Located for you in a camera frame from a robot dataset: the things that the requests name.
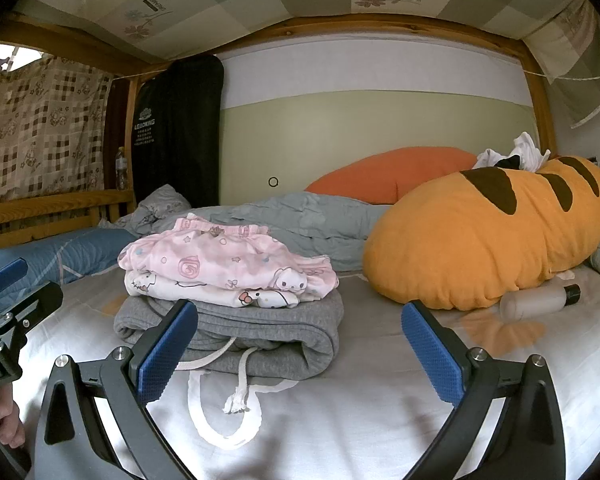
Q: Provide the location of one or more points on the black hanging bag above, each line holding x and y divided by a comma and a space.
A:
180, 135

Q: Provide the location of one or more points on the brown checkered curtain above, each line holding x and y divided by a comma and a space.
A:
40, 125

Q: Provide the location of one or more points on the white bottle with black cap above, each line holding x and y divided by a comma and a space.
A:
530, 302

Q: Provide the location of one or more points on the orange pillow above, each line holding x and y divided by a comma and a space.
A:
395, 175

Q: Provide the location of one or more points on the yellow striped plush pillow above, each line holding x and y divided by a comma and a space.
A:
455, 250

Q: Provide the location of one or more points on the pink printed pants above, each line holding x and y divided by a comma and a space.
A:
205, 260

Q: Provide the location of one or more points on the white crumpled clothes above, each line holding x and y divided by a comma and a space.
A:
525, 152

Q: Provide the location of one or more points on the grey heart-print bed sheet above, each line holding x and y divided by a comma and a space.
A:
355, 410

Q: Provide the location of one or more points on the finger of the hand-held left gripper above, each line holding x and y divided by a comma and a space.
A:
35, 305
7, 272

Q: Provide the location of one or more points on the grey-green hanging cloth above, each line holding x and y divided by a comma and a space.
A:
580, 50

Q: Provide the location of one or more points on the clear water bottle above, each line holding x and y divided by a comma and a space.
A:
122, 170

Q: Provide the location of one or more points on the white cat-print pants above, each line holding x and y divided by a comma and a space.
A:
145, 285

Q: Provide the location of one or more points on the person's left hand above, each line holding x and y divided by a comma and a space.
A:
10, 420

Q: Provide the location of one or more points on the grey-blue quilt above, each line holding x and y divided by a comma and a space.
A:
320, 225

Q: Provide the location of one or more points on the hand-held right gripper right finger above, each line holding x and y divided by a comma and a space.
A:
430, 355

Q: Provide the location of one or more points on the blue pillow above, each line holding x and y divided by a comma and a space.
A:
70, 255

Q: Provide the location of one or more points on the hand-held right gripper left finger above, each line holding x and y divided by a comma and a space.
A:
167, 355

